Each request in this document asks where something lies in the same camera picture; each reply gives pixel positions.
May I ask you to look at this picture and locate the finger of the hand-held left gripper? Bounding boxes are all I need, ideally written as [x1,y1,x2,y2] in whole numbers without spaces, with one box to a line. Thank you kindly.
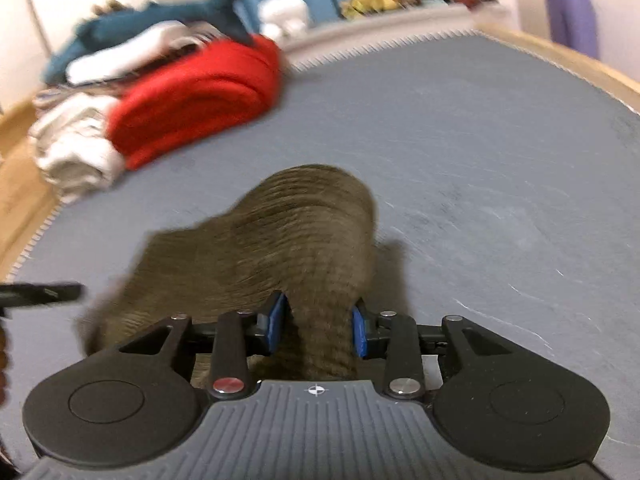
[0,282,84,307]

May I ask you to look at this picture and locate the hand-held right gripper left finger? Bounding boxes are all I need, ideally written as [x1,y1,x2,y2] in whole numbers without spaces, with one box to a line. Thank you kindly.
[120,291,291,402]

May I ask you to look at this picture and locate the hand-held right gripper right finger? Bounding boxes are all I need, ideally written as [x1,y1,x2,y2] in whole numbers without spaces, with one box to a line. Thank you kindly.
[350,300,511,401]

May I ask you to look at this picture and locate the brown corduroy pants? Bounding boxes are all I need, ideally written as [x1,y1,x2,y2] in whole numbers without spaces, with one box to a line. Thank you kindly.
[75,164,406,393]

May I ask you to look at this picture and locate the white folded blanket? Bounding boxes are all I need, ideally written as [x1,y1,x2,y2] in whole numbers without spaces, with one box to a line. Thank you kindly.
[29,92,126,205]

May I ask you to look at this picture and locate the grey quilted mattress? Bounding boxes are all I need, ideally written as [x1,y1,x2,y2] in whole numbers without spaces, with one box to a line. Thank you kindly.
[0,27,640,480]

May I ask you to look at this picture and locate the red folded duvet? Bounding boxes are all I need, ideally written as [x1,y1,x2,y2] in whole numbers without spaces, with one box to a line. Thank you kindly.
[107,35,283,171]

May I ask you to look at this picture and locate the teal shark plush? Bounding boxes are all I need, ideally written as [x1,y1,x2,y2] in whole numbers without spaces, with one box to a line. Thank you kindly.
[42,0,256,86]

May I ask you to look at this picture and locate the white mushroom plush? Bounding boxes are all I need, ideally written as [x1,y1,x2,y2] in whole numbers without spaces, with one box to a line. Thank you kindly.
[257,0,312,41]

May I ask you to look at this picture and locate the purple box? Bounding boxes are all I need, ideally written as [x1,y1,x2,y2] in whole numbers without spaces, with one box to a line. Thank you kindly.
[542,0,600,61]

